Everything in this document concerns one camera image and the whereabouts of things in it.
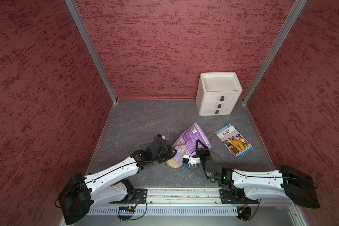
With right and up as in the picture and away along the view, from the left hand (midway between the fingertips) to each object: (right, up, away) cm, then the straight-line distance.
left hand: (175, 155), depth 78 cm
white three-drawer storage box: (+29, +37, +15) cm, 49 cm away
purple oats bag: (+6, +7, -4) cm, 10 cm away
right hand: (+13, +8, -2) cm, 16 cm away
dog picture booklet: (+41, +4, +17) cm, 45 cm away
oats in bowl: (-2, -7, +5) cm, 8 cm away
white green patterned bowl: (+3, -7, +2) cm, 8 cm away
